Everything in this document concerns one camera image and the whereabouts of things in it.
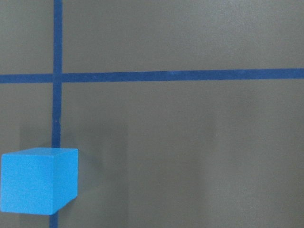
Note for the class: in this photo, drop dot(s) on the blue cube block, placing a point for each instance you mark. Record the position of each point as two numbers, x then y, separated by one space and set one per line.
38 180

